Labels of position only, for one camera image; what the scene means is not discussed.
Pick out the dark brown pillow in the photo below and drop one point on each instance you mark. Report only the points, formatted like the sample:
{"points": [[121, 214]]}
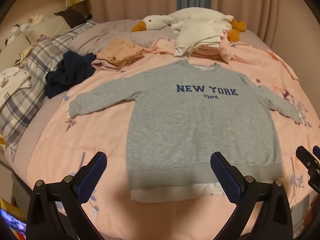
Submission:
{"points": [[73, 17]]}

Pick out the navy blue cloth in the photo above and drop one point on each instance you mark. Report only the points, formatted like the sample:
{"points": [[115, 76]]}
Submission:
{"points": [[68, 72]]}

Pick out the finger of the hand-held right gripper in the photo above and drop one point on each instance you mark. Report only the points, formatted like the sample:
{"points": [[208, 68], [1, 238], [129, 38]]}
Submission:
{"points": [[303, 155], [317, 153]]}

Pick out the pink folded clothes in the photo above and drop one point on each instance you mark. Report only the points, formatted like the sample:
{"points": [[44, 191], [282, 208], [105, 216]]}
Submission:
{"points": [[107, 65], [207, 52]]}

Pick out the pink curtain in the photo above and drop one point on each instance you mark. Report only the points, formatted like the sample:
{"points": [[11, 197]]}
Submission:
{"points": [[262, 2]]}

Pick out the pink floral blanket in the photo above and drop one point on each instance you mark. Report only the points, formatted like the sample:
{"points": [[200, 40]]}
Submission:
{"points": [[82, 135]]}

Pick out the white printed cloth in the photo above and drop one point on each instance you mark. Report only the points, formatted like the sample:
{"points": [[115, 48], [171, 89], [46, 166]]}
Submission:
{"points": [[12, 82]]}

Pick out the cream bunny plush toy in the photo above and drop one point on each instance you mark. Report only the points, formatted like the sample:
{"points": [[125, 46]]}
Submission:
{"points": [[32, 22]]}

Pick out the grey printed sweatshirt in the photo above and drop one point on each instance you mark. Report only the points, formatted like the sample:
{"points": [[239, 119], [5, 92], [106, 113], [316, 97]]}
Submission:
{"points": [[190, 127]]}

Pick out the colourful box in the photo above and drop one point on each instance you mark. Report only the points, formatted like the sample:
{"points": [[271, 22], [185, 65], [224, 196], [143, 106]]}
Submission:
{"points": [[11, 217]]}

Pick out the white goose plush toy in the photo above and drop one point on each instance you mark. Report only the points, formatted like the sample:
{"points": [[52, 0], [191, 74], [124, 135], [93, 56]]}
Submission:
{"points": [[185, 16]]}

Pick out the cream folded clothes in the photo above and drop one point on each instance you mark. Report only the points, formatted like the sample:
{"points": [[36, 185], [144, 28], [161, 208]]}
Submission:
{"points": [[197, 33]]}

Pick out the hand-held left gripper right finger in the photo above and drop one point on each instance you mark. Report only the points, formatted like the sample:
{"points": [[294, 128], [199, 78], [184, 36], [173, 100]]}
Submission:
{"points": [[225, 177]]}

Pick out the beige pillow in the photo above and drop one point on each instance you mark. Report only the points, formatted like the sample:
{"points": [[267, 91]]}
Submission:
{"points": [[53, 26]]}

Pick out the plaid grey pillow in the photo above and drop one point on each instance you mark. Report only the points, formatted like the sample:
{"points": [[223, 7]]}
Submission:
{"points": [[37, 62]]}

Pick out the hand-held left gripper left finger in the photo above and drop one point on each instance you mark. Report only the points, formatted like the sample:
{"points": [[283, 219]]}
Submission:
{"points": [[91, 177]]}

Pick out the lavender bed sheet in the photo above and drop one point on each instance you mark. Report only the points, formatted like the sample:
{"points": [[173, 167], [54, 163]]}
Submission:
{"points": [[112, 30]]}

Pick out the peach folded clothes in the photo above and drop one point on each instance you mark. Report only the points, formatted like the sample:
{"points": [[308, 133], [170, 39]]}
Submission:
{"points": [[120, 48]]}

